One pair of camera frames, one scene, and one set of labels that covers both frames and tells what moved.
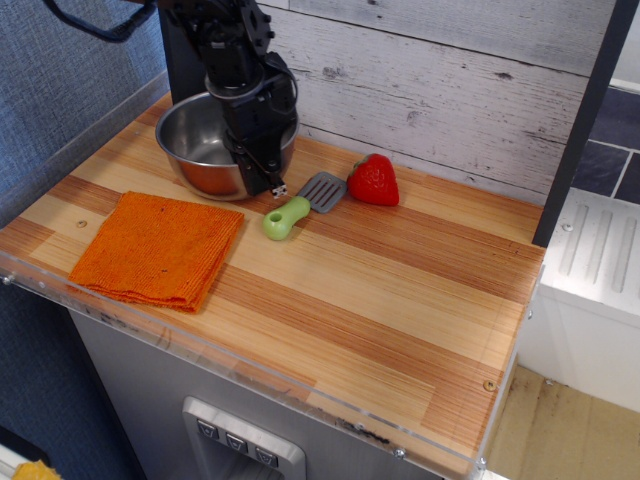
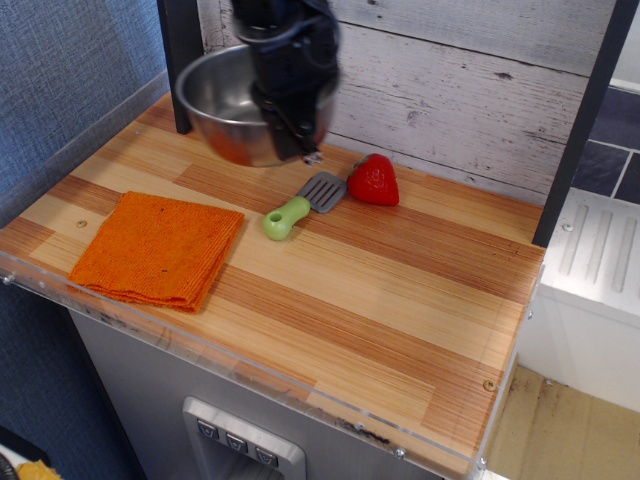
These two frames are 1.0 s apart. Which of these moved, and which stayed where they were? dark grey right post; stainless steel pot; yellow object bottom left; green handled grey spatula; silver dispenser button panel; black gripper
Moved: stainless steel pot; black gripper
Stayed: silver dispenser button panel; dark grey right post; green handled grey spatula; yellow object bottom left
